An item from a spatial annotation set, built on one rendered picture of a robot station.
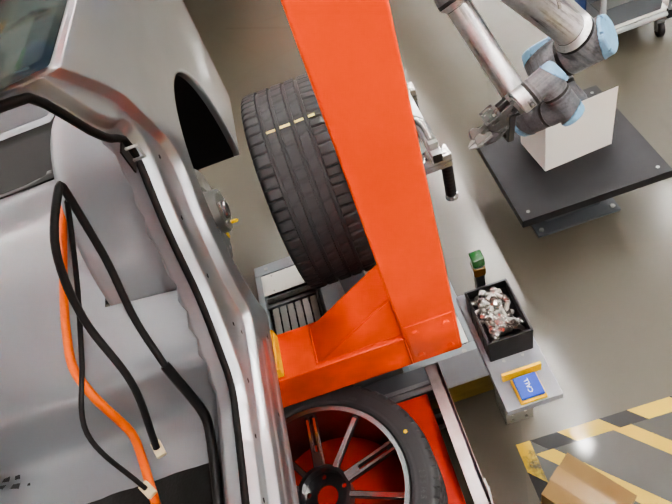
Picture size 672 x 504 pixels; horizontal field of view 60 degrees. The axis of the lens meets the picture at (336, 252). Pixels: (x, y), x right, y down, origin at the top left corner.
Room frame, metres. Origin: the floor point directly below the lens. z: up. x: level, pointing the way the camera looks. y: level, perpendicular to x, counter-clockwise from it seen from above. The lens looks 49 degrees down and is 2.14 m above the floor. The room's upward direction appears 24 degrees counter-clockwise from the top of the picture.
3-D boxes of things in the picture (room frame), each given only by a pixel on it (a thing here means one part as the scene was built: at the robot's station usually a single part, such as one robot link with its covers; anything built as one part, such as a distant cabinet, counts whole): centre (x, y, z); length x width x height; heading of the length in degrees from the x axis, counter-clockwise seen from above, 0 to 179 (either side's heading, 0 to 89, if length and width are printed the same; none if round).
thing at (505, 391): (0.84, -0.37, 0.44); 0.43 x 0.17 x 0.03; 174
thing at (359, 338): (0.97, 0.17, 0.69); 0.52 x 0.17 x 0.35; 84
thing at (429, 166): (1.23, -0.38, 0.93); 0.09 x 0.05 x 0.05; 84
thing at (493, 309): (0.89, -0.38, 0.51); 0.20 x 0.14 x 0.13; 174
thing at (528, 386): (0.67, -0.35, 0.47); 0.07 x 0.07 x 0.02; 84
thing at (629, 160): (1.62, -1.04, 0.15); 0.60 x 0.60 x 0.30; 84
